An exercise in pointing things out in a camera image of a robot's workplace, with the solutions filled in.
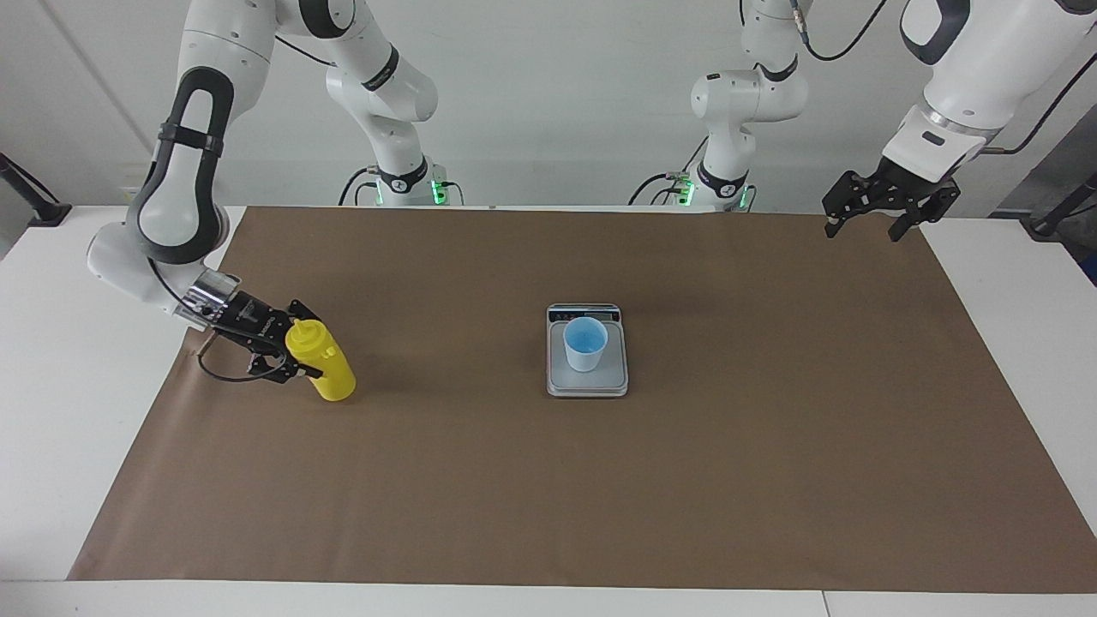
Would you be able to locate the yellow squeeze bottle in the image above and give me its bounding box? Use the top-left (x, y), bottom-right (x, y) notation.
top-left (285, 319), bottom-right (357, 402)

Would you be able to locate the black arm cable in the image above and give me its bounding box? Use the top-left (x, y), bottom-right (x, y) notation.
top-left (147, 34), bottom-right (337, 384)
top-left (787, 0), bottom-right (1097, 156)

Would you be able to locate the brown paper table mat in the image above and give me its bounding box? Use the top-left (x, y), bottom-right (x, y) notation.
top-left (67, 206), bottom-right (1097, 594)

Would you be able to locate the silver digital kitchen scale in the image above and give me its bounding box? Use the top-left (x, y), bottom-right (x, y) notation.
top-left (546, 303), bottom-right (630, 399)

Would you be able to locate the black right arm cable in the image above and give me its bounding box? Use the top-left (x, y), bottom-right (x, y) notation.
top-left (147, 34), bottom-right (337, 384)

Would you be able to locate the grey slanted panel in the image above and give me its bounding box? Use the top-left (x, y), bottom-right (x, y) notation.
top-left (990, 103), bottom-right (1097, 219)

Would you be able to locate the light blue plastic cup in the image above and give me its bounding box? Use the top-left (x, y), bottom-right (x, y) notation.
top-left (563, 316), bottom-right (609, 373)

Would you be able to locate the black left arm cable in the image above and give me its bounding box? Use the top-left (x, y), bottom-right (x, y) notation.
top-left (787, 0), bottom-right (1097, 156)

